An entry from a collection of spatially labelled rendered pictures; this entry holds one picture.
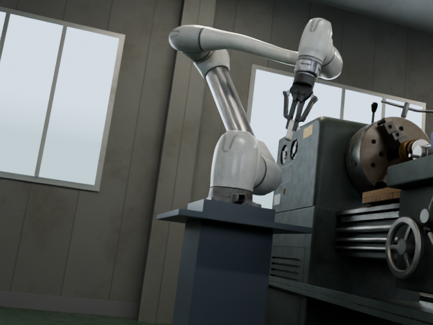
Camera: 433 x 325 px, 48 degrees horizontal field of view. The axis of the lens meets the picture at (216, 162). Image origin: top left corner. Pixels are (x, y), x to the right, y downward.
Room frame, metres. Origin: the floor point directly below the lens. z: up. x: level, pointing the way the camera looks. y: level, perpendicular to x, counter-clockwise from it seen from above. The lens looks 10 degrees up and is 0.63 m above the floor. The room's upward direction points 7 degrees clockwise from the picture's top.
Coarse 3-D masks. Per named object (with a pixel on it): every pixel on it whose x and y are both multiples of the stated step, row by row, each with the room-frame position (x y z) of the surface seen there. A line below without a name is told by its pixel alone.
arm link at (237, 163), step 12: (228, 132) 1.68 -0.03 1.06; (240, 132) 1.67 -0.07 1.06; (216, 144) 1.70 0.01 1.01; (228, 144) 1.65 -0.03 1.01; (240, 144) 1.64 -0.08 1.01; (252, 144) 1.66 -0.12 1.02; (216, 156) 1.67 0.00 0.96; (228, 156) 1.64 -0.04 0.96; (240, 156) 1.64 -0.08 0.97; (252, 156) 1.66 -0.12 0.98; (216, 168) 1.66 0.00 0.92; (228, 168) 1.64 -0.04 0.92; (240, 168) 1.64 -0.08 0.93; (252, 168) 1.66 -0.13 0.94; (264, 168) 1.75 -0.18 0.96; (216, 180) 1.66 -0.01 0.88; (228, 180) 1.64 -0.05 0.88; (240, 180) 1.64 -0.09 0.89; (252, 180) 1.67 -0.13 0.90; (252, 192) 1.70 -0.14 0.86
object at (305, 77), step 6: (294, 78) 1.62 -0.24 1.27; (300, 78) 1.60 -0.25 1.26; (306, 78) 1.59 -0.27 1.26; (312, 78) 1.60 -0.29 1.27; (294, 84) 1.63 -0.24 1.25; (300, 84) 1.62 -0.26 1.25; (306, 84) 1.60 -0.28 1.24; (312, 84) 1.60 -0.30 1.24; (300, 90) 1.62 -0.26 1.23; (306, 90) 1.61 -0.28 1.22; (312, 90) 1.61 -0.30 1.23; (306, 96) 1.61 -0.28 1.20
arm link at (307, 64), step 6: (300, 60) 1.60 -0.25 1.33; (306, 60) 1.58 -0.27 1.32; (312, 60) 1.58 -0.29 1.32; (318, 60) 1.59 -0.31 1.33; (300, 66) 1.59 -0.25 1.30; (306, 66) 1.58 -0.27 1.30; (312, 66) 1.58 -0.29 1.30; (318, 66) 1.59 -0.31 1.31; (294, 72) 1.64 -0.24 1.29; (300, 72) 1.60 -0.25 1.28; (306, 72) 1.60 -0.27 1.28; (312, 72) 1.59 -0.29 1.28; (318, 72) 1.61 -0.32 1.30
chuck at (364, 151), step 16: (368, 128) 1.79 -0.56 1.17; (400, 128) 1.82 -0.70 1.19; (416, 128) 1.82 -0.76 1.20; (352, 144) 1.86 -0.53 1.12; (368, 144) 1.79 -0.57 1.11; (384, 144) 1.80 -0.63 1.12; (352, 160) 1.85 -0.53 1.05; (368, 160) 1.79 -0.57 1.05; (384, 160) 1.80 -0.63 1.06; (368, 176) 1.79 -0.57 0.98
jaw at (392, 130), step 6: (384, 120) 1.80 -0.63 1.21; (378, 126) 1.80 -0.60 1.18; (384, 126) 1.76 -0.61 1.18; (390, 126) 1.77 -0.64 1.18; (384, 132) 1.78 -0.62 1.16; (390, 132) 1.76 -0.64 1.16; (396, 132) 1.75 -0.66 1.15; (384, 138) 1.80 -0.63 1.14; (390, 138) 1.76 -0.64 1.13; (396, 138) 1.75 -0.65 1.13; (402, 138) 1.73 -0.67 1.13; (390, 144) 1.78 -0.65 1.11; (396, 144) 1.75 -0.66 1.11; (390, 150) 1.80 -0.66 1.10
